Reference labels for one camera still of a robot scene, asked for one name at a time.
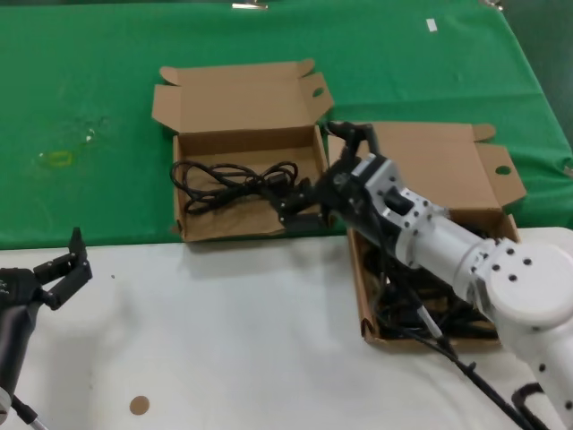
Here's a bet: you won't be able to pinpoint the green tablecloth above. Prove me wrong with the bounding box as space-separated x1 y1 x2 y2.
0 0 573 251

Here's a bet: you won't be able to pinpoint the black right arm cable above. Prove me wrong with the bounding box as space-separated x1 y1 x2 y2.
374 223 546 430

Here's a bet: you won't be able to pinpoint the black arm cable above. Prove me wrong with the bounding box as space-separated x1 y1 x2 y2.
374 223 546 430
8 393 47 430

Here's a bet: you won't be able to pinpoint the cardboard box with round hole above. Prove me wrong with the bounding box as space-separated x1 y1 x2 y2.
325 119 528 354

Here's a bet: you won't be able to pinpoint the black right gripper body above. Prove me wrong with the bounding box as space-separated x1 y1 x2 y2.
312 155 405 266

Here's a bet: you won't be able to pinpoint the cardboard box with torn rim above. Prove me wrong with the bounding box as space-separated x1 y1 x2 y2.
150 57 336 244

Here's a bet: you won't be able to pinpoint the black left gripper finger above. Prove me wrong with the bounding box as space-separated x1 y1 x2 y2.
31 227 89 282
42 260 94 312

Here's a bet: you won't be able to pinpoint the tangled black power cables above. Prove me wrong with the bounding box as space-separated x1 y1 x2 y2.
357 223 501 342

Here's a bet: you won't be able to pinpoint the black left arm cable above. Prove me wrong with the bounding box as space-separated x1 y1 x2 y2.
8 393 47 430

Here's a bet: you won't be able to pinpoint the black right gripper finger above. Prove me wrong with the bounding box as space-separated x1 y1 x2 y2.
328 120 382 165
267 177 336 233

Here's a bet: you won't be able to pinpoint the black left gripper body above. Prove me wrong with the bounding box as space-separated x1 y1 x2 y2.
0 266 46 391

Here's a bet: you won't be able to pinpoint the black power cable with plug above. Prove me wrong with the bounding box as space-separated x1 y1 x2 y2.
170 159 314 217

